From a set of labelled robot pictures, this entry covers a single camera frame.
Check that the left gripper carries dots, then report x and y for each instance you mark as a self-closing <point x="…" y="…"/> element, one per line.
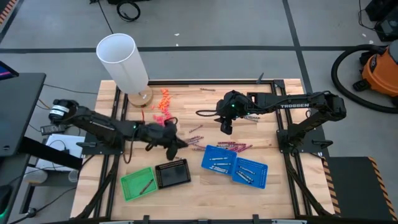
<point x="158" y="133"/>

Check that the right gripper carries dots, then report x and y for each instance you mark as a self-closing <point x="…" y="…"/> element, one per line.
<point x="228" y="112"/>

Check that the black plastic basket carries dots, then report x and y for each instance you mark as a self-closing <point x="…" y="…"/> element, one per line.
<point x="172" y="174"/>

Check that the dark red crayon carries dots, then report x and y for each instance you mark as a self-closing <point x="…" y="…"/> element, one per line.
<point x="146" y="187"/>
<point x="196" y="128"/>

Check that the blue plastic basket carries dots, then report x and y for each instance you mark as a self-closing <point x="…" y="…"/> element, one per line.
<point x="217" y="153"/>
<point x="248" y="162"/>

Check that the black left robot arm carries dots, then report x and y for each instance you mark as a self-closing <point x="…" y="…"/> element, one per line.
<point x="99" y="124"/>

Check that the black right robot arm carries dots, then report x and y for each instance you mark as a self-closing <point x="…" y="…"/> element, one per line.
<point x="270" y="99"/>

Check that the orange cap erasers pile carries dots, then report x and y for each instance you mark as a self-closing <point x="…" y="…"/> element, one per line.
<point x="164" y="102"/>

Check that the green plastic basket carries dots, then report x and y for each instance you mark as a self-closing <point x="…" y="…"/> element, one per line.
<point x="133" y="180"/>

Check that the white cylinder lamp wooden base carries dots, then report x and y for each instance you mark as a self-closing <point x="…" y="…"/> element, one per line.
<point x="121" y="62"/>

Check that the white box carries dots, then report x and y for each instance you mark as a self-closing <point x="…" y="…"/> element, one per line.
<point x="73" y="140"/>

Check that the clear plastic cup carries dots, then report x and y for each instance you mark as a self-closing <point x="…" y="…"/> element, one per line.
<point x="73" y="176"/>

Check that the orange shop vacuum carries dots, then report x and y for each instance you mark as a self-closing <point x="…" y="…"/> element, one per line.
<point x="334" y="73"/>
<point x="381" y="71"/>

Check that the black power adapter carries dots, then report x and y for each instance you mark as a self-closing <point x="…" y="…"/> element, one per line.
<point x="53" y="129"/>

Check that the black hazard-striped mat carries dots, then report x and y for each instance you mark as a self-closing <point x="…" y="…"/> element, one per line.
<point x="357" y="186"/>

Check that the white rounded device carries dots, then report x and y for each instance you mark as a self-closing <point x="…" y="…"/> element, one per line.
<point x="35" y="176"/>

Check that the black side desk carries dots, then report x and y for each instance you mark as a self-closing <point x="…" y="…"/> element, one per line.
<point x="18" y="109"/>

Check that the dark display screen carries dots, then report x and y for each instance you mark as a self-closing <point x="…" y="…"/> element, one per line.
<point x="6" y="72"/>

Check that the black equipment case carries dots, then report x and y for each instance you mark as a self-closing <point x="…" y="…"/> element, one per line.
<point x="388" y="28"/>

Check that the hazard-striped floor strip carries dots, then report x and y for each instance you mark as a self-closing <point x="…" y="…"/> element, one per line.
<point x="7" y="9"/>

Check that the black frame bracket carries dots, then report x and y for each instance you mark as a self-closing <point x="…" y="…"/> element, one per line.
<point x="256" y="219"/>
<point x="146" y="219"/>
<point x="260" y="79"/>

